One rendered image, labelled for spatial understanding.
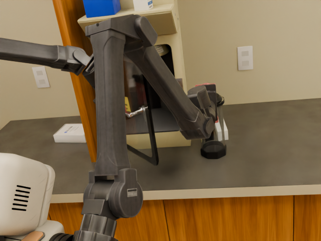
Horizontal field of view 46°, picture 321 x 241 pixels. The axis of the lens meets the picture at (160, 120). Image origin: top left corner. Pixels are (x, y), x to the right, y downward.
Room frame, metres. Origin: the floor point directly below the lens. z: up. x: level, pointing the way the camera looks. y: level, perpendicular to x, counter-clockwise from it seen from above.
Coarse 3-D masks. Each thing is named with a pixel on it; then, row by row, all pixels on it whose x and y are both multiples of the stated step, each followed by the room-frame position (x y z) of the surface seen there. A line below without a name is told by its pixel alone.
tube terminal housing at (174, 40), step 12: (120, 0) 1.41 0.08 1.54; (132, 0) 1.40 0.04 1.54; (156, 0) 1.39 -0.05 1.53; (168, 0) 1.38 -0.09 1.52; (168, 36) 1.38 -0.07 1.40; (180, 36) 1.45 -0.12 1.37; (180, 48) 1.40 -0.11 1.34; (180, 60) 1.38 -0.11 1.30; (180, 72) 1.38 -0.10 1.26; (156, 132) 1.40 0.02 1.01; (168, 132) 1.39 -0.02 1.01; (180, 132) 1.38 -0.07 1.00; (168, 144) 1.39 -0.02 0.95; (180, 144) 1.38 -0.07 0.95
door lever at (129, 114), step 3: (141, 108) 1.20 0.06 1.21; (126, 111) 1.20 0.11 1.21; (129, 111) 1.19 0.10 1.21; (135, 111) 1.19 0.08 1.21; (138, 111) 1.19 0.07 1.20; (141, 111) 1.20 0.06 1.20; (126, 114) 1.19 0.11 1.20; (129, 114) 1.17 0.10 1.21; (132, 114) 1.17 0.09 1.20; (135, 114) 1.18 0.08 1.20; (129, 117) 1.17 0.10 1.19
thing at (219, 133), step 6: (222, 96) 1.31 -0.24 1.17; (222, 108) 1.28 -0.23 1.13; (222, 114) 1.27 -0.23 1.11; (222, 120) 1.27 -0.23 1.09; (216, 126) 1.25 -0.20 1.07; (222, 126) 1.27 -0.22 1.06; (216, 132) 1.25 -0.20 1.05; (222, 132) 1.26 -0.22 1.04; (210, 138) 1.25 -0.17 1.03; (216, 138) 1.25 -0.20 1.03; (222, 138) 1.26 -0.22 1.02; (204, 144) 1.27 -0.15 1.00; (210, 144) 1.25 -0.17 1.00; (216, 144) 1.25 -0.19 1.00; (222, 144) 1.26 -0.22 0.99; (204, 150) 1.27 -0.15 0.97; (210, 150) 1.25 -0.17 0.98; (216, 150) 1.25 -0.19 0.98
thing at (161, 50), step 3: (156, 45) 1.44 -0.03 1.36; (159, 45) 1.45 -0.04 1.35; (162, 45) 1.46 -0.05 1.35; (165, 45) 1.48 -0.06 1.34; (156, 48) 1.43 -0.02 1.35; (159, 48) 1.44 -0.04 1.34; (162, 48) 1.45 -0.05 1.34; (165, 48) 1.46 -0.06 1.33; (168, 48) 1.49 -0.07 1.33; (159, 51) 1.43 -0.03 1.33; (162, 51) 1.44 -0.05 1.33; (165, 51) 1.45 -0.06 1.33; (168, 51) 1.47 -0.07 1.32; (159, 54) 1.43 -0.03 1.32; (162, 54) 1.44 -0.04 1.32; (165, 54) 1.45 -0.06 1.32
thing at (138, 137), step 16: (128, 64) 1.23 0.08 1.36; (128, 80) 1.24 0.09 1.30; (144, 80) 1.17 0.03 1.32; (128, 96) 1.26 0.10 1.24; (144, 96) 1.17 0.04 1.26; (144, 112) 1.19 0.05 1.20; (128, 128) 1.30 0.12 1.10; (144, 128) 1.20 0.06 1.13; (128, 144) 1.32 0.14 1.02; (144, 144) 1.22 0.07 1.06
